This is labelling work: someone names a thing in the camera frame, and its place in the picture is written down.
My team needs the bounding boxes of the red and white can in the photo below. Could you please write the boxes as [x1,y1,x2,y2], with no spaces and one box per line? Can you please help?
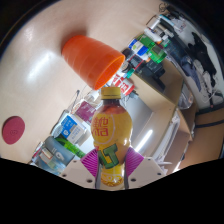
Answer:
[111,73,136,96]

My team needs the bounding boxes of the green glass bottle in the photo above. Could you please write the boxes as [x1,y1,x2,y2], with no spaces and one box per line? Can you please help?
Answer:
[56,136,87,159]

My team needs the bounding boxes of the magenta pouch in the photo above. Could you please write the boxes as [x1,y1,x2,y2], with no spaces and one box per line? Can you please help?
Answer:
[74,99,101,125]

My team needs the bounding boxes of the grey shaker bottle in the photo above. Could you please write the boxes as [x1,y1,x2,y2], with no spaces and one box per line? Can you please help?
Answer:
[42,134,77,166]

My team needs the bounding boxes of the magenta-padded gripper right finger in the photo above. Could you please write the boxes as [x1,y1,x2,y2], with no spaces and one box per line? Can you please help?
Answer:
[123,146,167,190]

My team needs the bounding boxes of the orange plastic cup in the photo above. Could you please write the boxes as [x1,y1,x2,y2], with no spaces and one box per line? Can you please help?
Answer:
[61,34,126,91]

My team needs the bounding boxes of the dark hanging clothes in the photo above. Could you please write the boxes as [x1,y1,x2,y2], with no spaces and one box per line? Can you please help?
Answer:
[181,31,219,99]

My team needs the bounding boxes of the flat round red coaster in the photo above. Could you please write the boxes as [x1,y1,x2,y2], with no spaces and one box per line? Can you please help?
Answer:
[1,115,26,145]

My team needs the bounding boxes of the white and blue carton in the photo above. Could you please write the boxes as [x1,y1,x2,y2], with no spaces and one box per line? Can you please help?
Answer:
[53,114,86,146]

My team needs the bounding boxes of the yellow iced tea bottle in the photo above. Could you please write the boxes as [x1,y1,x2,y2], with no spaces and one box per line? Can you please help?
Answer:
[90,86,134,188]

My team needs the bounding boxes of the under-shelf light strip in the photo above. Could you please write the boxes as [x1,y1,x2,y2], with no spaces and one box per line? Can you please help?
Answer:
[134,129,154,153]

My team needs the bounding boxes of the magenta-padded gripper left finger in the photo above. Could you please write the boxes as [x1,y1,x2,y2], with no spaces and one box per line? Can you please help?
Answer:
[60,148,101,189]

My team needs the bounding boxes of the green jar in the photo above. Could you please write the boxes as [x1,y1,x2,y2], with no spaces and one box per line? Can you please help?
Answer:
[148,44,168,64]

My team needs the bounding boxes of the white bottle with blue label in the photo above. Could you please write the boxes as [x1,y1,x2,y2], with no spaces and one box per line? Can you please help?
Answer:
[128,39,149,56]

